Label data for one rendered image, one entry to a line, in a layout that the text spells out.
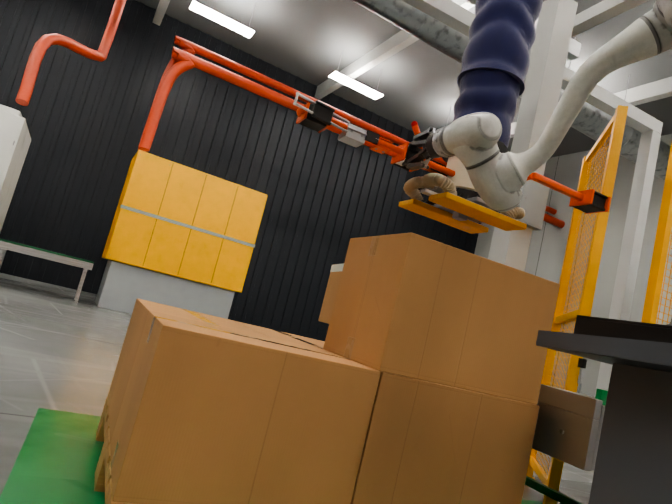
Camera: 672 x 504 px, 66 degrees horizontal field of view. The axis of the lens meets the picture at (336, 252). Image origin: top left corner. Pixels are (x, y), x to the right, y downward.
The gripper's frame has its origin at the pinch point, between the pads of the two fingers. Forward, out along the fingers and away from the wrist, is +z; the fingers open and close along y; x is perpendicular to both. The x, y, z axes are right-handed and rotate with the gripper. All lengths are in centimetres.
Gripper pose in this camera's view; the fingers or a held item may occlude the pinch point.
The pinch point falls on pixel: (405, 155)
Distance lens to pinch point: 177.1
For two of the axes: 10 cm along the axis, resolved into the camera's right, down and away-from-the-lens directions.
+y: -2.4, 9.6, -1.3
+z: -4.2, 0.1, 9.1
